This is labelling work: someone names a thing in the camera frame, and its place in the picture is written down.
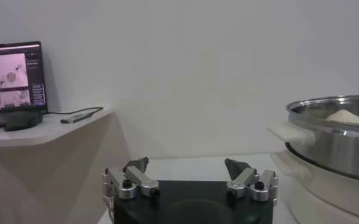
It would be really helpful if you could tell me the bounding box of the white side table with mouse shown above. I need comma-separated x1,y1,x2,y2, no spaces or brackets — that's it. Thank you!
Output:
0,108,131,224

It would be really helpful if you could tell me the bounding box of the grey usb hub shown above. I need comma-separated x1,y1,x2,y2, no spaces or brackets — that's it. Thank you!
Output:
60,111,94,124

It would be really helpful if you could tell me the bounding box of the black laptop beside mouse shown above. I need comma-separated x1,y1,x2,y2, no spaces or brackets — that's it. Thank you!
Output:
0,41,48,132

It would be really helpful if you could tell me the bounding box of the black usb hub cable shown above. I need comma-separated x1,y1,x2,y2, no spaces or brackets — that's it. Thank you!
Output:
43,106,104,118

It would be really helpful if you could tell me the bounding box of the white steamed baozi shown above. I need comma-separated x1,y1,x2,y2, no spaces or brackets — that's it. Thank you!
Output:
324,108,359,125

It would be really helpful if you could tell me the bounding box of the steel perforated steamer basket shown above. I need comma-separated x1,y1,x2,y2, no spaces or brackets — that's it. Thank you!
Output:
266,94,359,185

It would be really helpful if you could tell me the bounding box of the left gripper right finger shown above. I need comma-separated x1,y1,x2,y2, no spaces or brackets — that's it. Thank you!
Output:
224,158,279,206

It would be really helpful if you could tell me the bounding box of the black computer mouse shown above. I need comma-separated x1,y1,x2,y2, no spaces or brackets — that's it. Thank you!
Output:
4,110,44,132

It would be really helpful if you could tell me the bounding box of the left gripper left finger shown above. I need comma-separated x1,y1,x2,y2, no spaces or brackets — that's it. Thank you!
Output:
101,156,161,223

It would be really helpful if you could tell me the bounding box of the cream electric cooker base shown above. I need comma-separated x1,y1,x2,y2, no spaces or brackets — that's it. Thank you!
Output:
270,150,359,224

